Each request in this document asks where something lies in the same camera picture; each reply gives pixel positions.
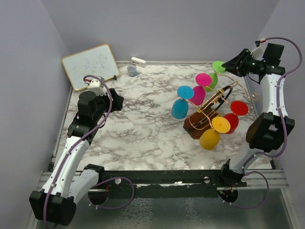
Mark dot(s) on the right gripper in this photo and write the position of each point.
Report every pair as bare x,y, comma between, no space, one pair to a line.
234,66

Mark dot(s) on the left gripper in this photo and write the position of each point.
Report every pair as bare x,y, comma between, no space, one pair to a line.
117,101

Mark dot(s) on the green wine glass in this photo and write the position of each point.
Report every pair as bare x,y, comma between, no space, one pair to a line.
217,68

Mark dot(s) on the magenta wine glass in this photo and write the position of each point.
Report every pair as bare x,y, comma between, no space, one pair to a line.
203,80

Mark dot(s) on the blue wine glass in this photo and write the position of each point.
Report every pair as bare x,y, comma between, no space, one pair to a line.
180,106

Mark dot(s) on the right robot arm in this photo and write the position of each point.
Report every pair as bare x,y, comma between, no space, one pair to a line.
270,130

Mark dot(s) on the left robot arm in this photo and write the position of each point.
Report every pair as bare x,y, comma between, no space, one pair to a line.
57,200

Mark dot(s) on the red wine glass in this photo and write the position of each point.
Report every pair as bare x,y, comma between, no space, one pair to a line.
238,108

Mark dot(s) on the yellow wine glass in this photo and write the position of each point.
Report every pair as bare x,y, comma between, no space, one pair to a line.
211,137

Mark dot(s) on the white whiteboard eraser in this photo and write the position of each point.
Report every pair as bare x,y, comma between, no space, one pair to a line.
138,62

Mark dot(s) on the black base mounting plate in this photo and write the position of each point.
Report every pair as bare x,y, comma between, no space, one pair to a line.
161,183

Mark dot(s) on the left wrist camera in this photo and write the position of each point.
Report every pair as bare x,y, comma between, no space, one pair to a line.
96,83

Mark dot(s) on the small whiteboard with wooden frame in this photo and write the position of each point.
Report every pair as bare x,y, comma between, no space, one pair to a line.
97,61

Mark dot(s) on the gold wire wine glass rack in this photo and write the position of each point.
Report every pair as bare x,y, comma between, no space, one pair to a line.
197,123

